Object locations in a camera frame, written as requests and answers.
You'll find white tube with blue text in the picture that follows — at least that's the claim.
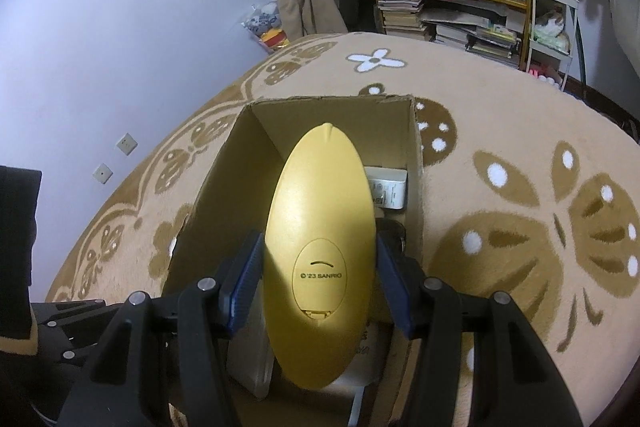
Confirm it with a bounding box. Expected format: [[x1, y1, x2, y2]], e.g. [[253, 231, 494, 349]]
[[329, 322, 383, 426]]

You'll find phone mounted on gripper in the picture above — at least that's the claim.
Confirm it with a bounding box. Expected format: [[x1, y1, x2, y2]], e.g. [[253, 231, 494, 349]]
[[1, 166, 42, 355]]

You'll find stack of books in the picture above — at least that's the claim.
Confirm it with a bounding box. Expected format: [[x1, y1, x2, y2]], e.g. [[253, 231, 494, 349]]
[[376, 0, 433, 40]]

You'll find plastic bag of toys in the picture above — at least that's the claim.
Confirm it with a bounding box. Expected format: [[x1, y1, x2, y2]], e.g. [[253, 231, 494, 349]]
[[241, 2, 290, 54]]

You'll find brown cardboard box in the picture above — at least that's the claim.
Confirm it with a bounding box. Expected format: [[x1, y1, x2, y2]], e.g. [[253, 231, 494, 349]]
[[162, 93, 426, 427]]

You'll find white charger plug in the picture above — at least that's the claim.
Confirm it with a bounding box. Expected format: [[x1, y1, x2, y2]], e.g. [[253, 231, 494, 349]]
[[364, 166, 408, 210]]

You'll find yellow oval case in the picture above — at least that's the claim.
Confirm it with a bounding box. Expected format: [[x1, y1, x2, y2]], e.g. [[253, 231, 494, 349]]
[[262, 123, 376, 390]]

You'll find key bunch with rings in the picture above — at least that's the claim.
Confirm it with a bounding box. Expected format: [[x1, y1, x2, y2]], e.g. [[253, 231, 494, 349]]
[[375, 218, 406, 254]]

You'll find white rolling cart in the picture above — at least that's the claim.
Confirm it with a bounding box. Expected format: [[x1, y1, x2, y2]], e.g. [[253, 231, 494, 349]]
[[525, 0, 579, 91]]

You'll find wall socket plate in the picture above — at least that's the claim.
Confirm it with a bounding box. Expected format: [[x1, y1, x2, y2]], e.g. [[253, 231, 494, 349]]
[[92, 163, 113, 184], [116, 134, 138, 156]]

